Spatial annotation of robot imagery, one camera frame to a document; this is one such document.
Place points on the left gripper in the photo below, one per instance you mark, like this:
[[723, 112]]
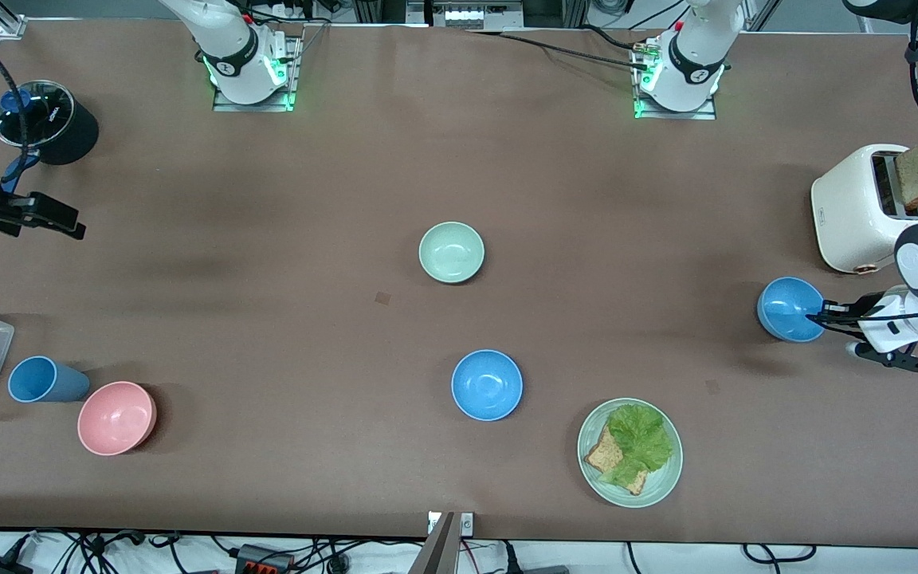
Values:
[[865, 306]]

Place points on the blue bowl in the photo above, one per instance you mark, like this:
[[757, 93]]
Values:
[[487, 387], [782, 307]]

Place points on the pale green bowl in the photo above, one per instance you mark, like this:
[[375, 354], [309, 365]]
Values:
[[451, 253]]

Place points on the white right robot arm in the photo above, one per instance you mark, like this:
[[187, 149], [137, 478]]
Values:
[[228, 48]]

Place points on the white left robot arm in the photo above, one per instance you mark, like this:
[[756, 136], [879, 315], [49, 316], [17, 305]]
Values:
[[694, 56]]

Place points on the pink bowl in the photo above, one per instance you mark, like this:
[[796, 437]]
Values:
[[116, 418]]

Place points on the glass lid blue knob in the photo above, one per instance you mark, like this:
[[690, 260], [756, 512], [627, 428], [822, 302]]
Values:
[[45, 112]]

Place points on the white toaster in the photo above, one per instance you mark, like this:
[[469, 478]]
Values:
[[849, 207]]

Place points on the blue cup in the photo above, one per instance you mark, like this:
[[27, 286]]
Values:
[[45, 381]]

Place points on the green lettuce leaf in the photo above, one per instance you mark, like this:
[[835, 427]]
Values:
[[642, 434]]

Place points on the pale green plate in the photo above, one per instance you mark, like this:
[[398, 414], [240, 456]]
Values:
[[658, 486]]

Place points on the brown toast slice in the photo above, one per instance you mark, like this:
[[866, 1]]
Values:
[[604, 456]]

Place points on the black red power adapter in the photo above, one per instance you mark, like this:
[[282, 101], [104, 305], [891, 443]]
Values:
[[264, 560]]

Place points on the grey metal pole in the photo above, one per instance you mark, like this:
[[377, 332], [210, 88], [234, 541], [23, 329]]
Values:
[[439, 554]]

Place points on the grey electronics box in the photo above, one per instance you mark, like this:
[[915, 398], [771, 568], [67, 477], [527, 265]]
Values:
[[467, 14]]

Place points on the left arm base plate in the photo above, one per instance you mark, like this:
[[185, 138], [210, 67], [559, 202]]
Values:
[[698, 114]]

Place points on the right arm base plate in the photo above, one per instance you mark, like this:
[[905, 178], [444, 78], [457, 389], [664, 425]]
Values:
[[268, 106]]

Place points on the white metal bracket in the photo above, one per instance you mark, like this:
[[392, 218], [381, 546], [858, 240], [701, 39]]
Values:
[[467, 524]]

